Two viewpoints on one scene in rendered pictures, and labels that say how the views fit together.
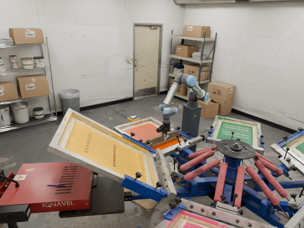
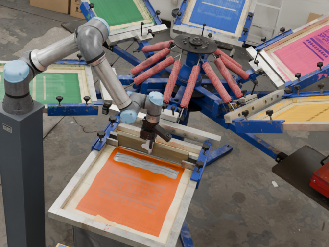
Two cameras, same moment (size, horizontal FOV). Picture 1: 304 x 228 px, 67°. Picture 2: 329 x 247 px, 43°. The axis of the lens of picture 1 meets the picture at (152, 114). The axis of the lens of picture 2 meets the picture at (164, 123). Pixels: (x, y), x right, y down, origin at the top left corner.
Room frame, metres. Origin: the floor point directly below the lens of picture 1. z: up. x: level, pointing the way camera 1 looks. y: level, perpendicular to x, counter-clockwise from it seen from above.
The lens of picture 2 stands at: (3.38, 1.26, 2.45)
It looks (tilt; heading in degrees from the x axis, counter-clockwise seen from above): 35 degrees down; 230
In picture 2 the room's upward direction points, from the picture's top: 10 degrees clockwise
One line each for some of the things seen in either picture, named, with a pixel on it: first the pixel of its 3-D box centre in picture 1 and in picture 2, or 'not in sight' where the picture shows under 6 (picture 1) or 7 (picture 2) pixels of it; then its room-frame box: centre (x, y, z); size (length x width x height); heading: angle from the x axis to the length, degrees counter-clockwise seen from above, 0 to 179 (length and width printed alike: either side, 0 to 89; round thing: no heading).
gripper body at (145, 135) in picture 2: (166, 126); (150, 128); (2.26, -0.16, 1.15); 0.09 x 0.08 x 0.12; 129
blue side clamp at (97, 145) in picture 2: (182, 135); (105, 136); (2.40, -0.38, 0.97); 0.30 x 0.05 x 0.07; 39
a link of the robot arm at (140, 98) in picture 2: (171, 111); (134, 101); (2.34, -0.21, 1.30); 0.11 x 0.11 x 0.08; 46
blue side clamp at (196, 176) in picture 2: not in sight; (199, 165); (2.05, 0.06, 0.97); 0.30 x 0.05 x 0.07; 39
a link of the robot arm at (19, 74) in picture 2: (194, 93); (17, 77); (2.83, -0.53, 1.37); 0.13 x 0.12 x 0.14; 46
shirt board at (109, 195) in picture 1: (149, 193); (259, 142); (1.48, -0.01, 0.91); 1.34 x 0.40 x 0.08; 99
